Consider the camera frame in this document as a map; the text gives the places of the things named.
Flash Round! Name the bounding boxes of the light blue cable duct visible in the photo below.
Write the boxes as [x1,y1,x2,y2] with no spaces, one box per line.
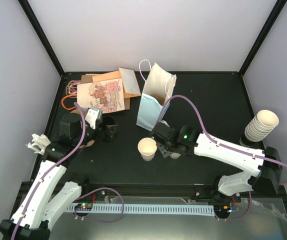
[65,203,215,217]

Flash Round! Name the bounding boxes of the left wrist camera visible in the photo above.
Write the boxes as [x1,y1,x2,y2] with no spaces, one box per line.
[85,107,103,130]

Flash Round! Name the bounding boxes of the white plastic cutlery pile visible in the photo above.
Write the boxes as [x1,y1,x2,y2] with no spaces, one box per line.
[26,133,51,155]

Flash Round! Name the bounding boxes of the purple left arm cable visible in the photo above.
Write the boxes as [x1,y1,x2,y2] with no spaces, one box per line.
[9,101,125,240]

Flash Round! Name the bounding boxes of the illustrated greeting card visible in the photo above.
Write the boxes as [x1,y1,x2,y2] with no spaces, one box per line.
[77,78,126,114]

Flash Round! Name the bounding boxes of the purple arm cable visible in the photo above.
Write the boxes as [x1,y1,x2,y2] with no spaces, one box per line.
[155,94,287,223]
[9,101,125,240]

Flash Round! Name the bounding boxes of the light blue paper bag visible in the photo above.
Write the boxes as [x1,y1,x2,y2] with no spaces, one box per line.
[136,63,177,131]

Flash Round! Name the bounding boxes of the rubber bands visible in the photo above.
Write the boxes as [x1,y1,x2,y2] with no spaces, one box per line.
[60,79,81,111]

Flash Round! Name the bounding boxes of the single white paper cup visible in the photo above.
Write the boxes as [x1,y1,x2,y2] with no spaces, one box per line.
[137,137,158,162]

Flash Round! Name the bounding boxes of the brown cardboard sleeve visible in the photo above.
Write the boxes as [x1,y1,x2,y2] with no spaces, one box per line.
[80,73,97,84]

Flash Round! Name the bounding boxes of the black coffee cup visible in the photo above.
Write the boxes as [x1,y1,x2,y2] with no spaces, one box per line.
[101,116,115,128]

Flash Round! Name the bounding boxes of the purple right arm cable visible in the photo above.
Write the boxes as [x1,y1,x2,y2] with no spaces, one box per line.
[155,94,287,223]

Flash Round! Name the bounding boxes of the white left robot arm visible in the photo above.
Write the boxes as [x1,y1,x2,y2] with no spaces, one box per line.
[0,108,119,240]

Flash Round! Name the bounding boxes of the brown pulp cup carrier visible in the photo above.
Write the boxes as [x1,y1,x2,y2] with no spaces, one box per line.
[70,109,95,149]

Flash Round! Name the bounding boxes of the stack of white paper cups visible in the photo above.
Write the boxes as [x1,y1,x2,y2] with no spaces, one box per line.
[239,109,280,147]

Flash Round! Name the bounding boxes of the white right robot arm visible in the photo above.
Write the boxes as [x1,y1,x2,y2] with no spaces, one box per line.
[149,122,282,204]

